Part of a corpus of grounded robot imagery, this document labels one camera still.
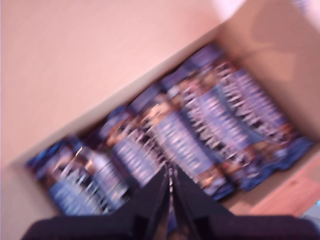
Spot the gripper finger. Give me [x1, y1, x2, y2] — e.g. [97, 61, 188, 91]
[173, 166, 233, 240]
[109, 163, 173, 240]

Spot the blue snackbar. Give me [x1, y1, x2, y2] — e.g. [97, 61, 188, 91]
[129, 84, 236, 201]
[191, 43, 316, 176]
[24, 135, 106, 216]
[72, 129, 136, 216]
[159, 64, 276, 194]
[99, 106, 171, 189]

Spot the blue black snackbar carton box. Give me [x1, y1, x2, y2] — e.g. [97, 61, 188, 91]
[0, 0, 320, 219]

